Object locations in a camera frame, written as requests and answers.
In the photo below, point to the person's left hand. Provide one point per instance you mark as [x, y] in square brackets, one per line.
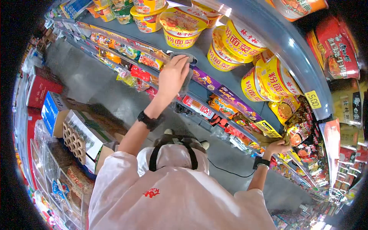
[169, 80]

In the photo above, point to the person's right hand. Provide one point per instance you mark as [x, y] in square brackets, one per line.
[274, 149]

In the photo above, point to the person's right fingers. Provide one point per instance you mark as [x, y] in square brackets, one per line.
[284, 145]

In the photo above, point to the person's left fingers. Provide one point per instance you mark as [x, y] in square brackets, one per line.
[181, 61]

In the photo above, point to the grey cleaning cloth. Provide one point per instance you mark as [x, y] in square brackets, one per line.
[188, 77]

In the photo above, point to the olive brown snack packet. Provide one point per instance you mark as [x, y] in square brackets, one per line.
[264, 139]

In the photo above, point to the black wrist band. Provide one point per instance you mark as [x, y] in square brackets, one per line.
[260, 162]
[149, 120]

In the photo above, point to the full shop shelf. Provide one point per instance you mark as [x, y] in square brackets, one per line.
[244, 43]

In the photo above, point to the person's legs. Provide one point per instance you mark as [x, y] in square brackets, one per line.
[175, 140]

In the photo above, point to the person's body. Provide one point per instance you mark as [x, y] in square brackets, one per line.
[172, 201]

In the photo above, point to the carton of brown rolls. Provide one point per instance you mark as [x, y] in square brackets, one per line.
[77, 138]

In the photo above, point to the blue and white carton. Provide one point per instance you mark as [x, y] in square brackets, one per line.
[51, 112]

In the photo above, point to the red carton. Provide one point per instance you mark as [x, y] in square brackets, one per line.
[43, 89]

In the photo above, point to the clear bin snack display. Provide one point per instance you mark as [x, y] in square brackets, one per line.
[57, 178]

